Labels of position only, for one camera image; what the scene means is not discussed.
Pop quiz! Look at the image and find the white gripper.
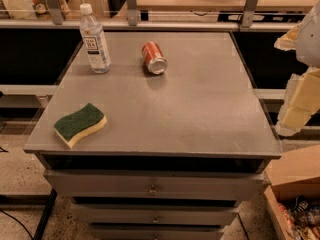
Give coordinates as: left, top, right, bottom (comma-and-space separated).
274, 1, 320, 136

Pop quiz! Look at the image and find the red coke can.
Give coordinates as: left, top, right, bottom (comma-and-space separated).
142, 42, 168, 75

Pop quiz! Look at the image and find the cardboard box with snacks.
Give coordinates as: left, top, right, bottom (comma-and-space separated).
264, 145, 320, 240

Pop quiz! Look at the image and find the grey drawer cabinet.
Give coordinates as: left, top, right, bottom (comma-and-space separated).
25, 32, 280, 240

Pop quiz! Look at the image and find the round metal drawer knob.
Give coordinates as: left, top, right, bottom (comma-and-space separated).
148, 185, 159, 196

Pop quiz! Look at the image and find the clear plastic water bottle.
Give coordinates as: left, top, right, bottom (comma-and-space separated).
80, 3, 111, 74

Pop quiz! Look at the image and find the green yellow sponge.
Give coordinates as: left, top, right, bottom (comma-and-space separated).
54, 103, 107, 149

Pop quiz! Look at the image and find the metal railing frame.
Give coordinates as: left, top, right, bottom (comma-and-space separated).
0, 0, 320, 32

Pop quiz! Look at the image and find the black floor cable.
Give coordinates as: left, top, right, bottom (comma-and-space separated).
0, 209, 35, 240

